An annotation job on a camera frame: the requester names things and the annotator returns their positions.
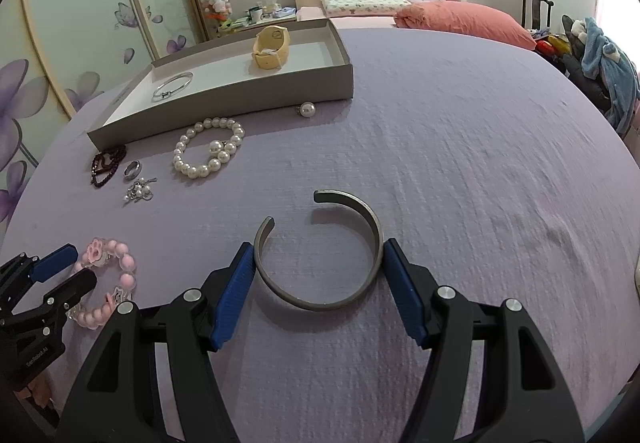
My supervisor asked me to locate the pink bead bracelet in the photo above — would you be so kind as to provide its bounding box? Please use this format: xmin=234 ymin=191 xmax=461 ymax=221
xmin=67 ymin=237 xmax=138 ymax=329

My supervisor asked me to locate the dark red bead bracelet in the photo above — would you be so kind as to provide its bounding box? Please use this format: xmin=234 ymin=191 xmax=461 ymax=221
xmin=90 ymin=143 xmax=128 ymax=189

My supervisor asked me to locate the thin silver bangle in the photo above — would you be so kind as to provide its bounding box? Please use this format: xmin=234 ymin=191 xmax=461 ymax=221
xmin=151 ymin=72 xmax=194 ymax=102

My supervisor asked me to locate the white pearl bracelet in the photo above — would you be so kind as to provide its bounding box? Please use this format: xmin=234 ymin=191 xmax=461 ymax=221
xmin=171 ymin=116 xmax=246 ymax=180

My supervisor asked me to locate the silver cuff bangle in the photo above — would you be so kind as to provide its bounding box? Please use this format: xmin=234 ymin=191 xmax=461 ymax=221
xmin=254 ymin=190 xmax=383 ymax=313

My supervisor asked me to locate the yellow wrist watch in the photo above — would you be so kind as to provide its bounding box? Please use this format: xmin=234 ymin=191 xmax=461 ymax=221
xmin=252 ymin=25 xmax=291 ymax=70

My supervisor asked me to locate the person's left hand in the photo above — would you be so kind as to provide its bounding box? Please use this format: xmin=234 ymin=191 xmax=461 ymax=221
xmin=27 ymin=373 xmax=54 ymax=408

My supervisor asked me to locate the purple table cloth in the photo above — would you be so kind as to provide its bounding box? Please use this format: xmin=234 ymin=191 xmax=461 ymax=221
xmin=1 ymin=28 xmax=639 ymax=442

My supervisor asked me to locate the wardrobe with floral doors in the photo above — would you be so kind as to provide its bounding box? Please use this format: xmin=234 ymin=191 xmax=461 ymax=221
xmin=1 ymin=0 xmax=203 ymax=225

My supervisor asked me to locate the pink nightstand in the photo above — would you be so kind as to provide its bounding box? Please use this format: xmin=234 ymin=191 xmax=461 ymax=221
xmin=216 ymin=7 xmax=297 ymax=37

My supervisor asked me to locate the grey shallow tray box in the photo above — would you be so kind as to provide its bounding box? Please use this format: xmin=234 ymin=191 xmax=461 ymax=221
xmin=87 ymin=20 xmax=354 ymax=151

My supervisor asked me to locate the grey chair with clothes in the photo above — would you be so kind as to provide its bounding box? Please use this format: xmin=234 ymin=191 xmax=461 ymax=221
xmin=562 ymin=14 xmax=611 ymax=114

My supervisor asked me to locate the blue plush garment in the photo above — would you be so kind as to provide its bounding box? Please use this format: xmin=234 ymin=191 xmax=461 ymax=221
xmin=582 ymin=18 xmax=639 ymax=137

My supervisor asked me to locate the folded salmon quilt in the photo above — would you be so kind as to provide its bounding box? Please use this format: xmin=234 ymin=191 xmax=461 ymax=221
xmin=394 ymin=1 xmax=536 ymax=51

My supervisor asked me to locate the dark wooden chair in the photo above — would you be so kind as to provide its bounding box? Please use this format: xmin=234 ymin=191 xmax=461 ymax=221
xmin=521 ymin=0 xmax=554 ymax=30

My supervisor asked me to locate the floral white pillow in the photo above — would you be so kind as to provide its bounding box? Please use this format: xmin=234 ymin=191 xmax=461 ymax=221
xmin=321 ymin=0 xmax=410 ymax=18

